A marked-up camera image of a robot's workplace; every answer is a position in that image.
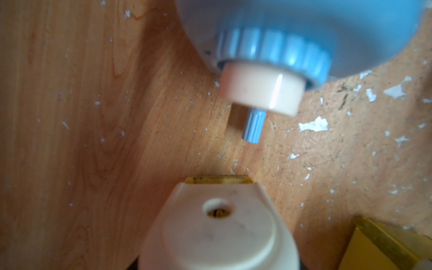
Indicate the yellow sharpener front row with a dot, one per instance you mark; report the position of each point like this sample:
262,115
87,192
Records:
380,246

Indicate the yellow sharpener row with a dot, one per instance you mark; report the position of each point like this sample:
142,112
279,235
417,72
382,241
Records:
380,246
219,223

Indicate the yellow sharpener back row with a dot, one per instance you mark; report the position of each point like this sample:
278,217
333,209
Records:
219,223

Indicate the blue sharpener back row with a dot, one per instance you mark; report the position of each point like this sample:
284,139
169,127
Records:
269,53

